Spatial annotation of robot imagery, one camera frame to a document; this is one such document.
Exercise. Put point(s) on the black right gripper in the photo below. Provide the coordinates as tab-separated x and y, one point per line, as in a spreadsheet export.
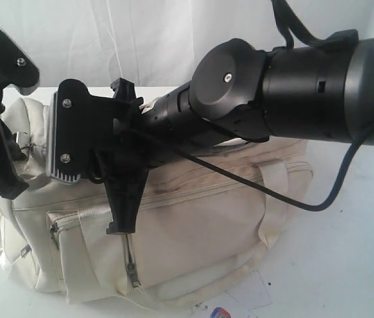
97	139

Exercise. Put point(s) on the cream fabric duffel bag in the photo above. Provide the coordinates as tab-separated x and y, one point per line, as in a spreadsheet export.
197	232

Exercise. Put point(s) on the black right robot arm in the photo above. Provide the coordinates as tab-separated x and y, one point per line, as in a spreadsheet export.
323	91

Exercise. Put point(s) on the white paper card with logo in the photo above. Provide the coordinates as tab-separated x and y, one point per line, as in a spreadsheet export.
238	301

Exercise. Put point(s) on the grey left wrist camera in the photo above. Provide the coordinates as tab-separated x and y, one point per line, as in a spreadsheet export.
21	71

